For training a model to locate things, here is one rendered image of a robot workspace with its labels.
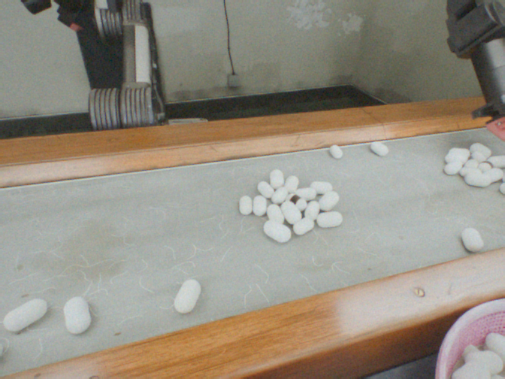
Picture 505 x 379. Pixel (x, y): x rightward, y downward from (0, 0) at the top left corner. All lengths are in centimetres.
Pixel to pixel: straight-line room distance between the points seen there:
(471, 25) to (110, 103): 68
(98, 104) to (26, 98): 182
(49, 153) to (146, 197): 18
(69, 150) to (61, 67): 185
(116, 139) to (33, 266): 26
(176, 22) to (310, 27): 101
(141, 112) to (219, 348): 51
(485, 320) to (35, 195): 57
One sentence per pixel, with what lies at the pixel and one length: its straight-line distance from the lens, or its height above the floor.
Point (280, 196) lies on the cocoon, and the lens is 46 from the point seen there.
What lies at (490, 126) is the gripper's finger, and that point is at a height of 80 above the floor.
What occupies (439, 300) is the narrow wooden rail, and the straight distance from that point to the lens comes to 38.
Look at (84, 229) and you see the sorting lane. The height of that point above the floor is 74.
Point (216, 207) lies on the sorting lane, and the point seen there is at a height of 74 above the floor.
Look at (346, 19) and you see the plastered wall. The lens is 292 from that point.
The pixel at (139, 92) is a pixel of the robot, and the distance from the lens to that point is 72.
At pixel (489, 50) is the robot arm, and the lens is 72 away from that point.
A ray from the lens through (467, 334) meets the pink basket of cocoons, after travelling 39.
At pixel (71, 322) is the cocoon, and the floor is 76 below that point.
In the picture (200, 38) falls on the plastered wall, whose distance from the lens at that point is 244.
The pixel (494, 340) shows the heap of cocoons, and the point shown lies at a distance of 41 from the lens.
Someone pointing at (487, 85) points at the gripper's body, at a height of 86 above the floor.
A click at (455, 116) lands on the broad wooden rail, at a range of 83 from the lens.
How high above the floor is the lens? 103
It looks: 36 degrees down
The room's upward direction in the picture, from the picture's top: 3 degrees clockwise
